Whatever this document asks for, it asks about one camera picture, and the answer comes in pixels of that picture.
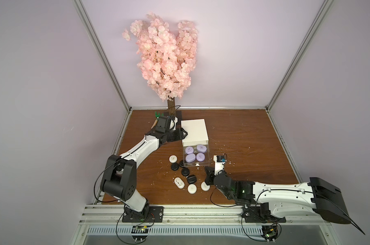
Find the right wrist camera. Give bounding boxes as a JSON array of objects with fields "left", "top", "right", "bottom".
[{"left": 213, "top": 154, "right": 227, "bottom": 176}]

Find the white round earphone case right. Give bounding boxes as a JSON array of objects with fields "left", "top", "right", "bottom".
[{"left": 200, "top": 182, "right": 210, "bottom": 192}]

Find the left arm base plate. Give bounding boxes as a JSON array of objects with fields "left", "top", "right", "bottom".
[{"left": 122, "top": 206, "right": 164, "bottom": 223}]

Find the white three-drawer cabinet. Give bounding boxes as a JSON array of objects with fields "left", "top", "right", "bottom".
[{"left": 181, "top": 119, "right": 209, "bottom": 147}]

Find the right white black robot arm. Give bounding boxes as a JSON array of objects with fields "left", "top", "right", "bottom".
[{"left": 205, "top": 166, "right": 362, "bottom": 232}]

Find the purple earphone case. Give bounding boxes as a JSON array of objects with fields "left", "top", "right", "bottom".
[
  {"left": 185, "top": 153, "right": 196, "bottom": 163},
  {"left": 196, "top": 153, "right": 205, "bottom": 162},
  {"left": 196, "top": 145, "right": 207, "bottom": 154},
  {"left": 185, "top": 146, "right": 194, "bottom": 155}
]

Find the white round earphone case bottom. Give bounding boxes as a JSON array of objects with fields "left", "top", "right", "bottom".
[{"left": 187, "top": 184, "right": 197, "bottom": 195}]

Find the right circuit board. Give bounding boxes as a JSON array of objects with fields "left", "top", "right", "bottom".
[{"left": 261, "top": 225, "right": 279, "bottom": 243}]

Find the circuit board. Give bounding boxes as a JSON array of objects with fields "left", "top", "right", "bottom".
[
  {"left": 261, "top": 225, "right": 279, "bottom": 243},
  {"left": 131, "top": 226, "right": 150, "bottom": 244}
]

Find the clear drawer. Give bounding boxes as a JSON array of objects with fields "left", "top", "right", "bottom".
[{"left": 183, "top": 144, "right": 210, "bottom": 167}]

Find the purple earphone case top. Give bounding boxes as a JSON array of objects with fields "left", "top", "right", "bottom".
[{"left": 185, "top": 146, "right": 194, "bottom": 155}]

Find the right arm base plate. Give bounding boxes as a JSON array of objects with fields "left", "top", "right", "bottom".
[{"left": 241, "top": 207, "right": 287, "bottom": 224}]

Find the white oval earphone case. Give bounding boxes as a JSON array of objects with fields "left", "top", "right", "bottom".
[{"left": 174, "top": 177, "right": 185, "bottom": 189}]

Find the left circuit board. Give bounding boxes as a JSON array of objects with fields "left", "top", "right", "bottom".
[{"left": 131, "top": 226, "right": 150, "bottom": 244}]

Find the green toy rake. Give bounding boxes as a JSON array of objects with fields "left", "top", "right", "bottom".
[{"left": 151, "top": 111, "right": 161, "bottom": 128}]

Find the white round earphone case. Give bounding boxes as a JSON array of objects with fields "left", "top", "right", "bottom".
[
  {"left": 187, "top": 184, "right": 197, "bottom": 195},
  {"left": 200, "top": 182, "right": 210, "bottom": 192},
  {"left": 169, "top": 155, "right": 178, "bottom": 163}
]

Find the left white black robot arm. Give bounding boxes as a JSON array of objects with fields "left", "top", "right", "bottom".
[{"left": 100, "top": 115, "right": 188, "bottom": 219}]

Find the white round earphone case top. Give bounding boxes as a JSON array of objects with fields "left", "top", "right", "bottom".
[{"left": 169, "top": 155, "right": 178, "bottom": 163}]

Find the pink blossom artificial tree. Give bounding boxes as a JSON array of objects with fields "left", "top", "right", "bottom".
[{"left": 122, "top": 13, "right": 198, "bottom": 115}]

